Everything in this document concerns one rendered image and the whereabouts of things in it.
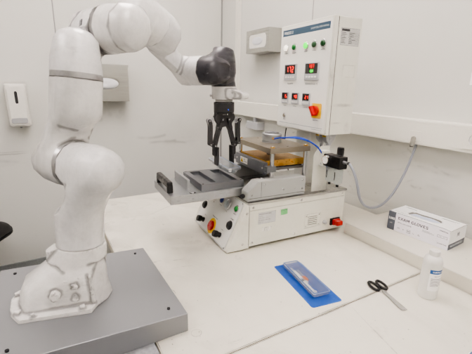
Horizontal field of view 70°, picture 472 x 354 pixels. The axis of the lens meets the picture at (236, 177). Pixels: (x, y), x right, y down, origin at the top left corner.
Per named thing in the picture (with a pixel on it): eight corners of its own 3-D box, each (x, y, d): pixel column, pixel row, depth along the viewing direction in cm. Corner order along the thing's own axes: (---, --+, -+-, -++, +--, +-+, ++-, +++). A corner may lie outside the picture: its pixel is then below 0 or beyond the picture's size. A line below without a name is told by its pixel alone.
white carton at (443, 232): (403, 221, 140) (406, 204, 138) (463, 242, 122) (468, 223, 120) (385, 227, 134) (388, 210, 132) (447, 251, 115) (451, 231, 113)
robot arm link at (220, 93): (208, 86, 123) (208, 100, 125) (222, 86, 112) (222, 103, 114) (238, 86, 128) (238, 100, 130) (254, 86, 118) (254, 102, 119)
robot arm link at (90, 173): (95, 265, 72) (91, 150, 66) (45, 243, 81) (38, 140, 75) (135, 248, 81) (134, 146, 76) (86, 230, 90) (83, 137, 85)
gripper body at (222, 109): (230, 100, 128) (230, 125, 130) (209, 100, 124) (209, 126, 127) (239, 101, 121) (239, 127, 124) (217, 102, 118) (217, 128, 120)
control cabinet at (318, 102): (296, 169, 167) (305, 29, 150) (345, 187, 138) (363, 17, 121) (267, 173, 159) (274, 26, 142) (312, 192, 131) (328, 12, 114)
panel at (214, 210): (195, 220, 146) (212, 181, 145) (224, 251, 121) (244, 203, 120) (191, 220, 145) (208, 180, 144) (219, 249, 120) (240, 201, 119)
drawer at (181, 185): (223, 181, 143) (224, 163, 141) (248, 196, 125) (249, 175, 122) (154, 189, 130) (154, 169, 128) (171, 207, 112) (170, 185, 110)
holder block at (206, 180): (221, 173, 141) (221, 167, 140) (244, 186, 124) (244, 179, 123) (182, 177, 134) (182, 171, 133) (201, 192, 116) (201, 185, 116)
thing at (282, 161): (274, 156, 151) (275, 135, 149) (305, 168, 132) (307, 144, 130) (240, 160, 144) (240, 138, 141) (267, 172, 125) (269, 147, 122)
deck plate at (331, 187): (296, 171, 168) (296, 168, 167) (347, 189, 138) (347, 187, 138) (210, 180, 148) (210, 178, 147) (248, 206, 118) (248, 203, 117)
